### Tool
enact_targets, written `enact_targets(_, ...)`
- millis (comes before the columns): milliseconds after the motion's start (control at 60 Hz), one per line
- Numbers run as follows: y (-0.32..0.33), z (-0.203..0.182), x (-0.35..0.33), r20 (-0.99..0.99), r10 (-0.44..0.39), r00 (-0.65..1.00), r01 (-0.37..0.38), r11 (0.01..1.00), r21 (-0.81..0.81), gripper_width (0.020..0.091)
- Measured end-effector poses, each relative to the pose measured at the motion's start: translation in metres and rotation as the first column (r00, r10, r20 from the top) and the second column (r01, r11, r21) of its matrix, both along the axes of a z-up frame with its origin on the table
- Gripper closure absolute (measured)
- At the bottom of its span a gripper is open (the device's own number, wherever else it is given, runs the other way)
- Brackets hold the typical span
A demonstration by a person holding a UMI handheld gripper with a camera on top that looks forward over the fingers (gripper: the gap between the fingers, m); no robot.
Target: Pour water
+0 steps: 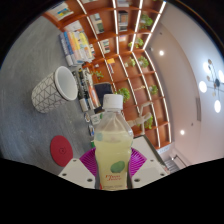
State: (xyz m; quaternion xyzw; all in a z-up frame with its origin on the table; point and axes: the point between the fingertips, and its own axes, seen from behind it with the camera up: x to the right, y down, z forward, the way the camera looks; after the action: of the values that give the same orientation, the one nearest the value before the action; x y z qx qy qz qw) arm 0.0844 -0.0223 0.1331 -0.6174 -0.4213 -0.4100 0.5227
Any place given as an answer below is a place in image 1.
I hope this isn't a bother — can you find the white and green carton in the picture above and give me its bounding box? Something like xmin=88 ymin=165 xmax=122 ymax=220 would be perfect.
xmin=89 ymin=113 xmax=104 ymax=126

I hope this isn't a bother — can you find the ceiling air vent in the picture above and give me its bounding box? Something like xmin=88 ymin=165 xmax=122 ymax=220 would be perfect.
xmin=194 ymin=97 xmax=203 ymax=123

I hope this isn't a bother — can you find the wooden wall shelf unit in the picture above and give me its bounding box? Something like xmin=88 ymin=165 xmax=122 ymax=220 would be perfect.
xmin=43 ymin=0 xmax=174 ymax=151

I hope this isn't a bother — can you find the yellow juice bottle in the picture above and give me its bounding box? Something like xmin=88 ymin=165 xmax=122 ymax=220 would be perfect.
xmin=93 ymin=93 xmax=134 ymax=192

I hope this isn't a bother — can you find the dark book stack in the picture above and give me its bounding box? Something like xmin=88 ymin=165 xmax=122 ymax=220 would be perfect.
xmin=72 ymin=68 xmax=102 ymax=113

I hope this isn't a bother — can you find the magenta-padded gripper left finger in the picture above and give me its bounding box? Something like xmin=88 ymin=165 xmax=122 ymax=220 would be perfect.
xmin=58 ymin=147 xmax=100 ymax=190

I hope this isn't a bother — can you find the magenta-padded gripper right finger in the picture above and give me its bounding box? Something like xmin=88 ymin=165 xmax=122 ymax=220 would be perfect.
xmin=129 ymin=147 xmax=169 ymax=189

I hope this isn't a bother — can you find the white cup with triangle pattern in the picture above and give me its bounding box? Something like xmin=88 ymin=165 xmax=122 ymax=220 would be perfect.
xmin=31 ymin=65 xmax=79 ymax=114

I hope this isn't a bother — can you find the flat round red coaster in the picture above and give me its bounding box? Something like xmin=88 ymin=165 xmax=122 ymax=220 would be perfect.
xmin=49 ymin=134 xmax=74 ymax=168

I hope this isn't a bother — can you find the colourful book stack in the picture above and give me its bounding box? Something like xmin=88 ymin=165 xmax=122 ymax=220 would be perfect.
xmin=59 ymin=29 xmax=96 ymax=67

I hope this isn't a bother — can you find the multi-bulb ceiling lamp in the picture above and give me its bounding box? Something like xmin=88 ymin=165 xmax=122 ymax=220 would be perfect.
xmin=198 ymin=59 xmax=224 ymax=114

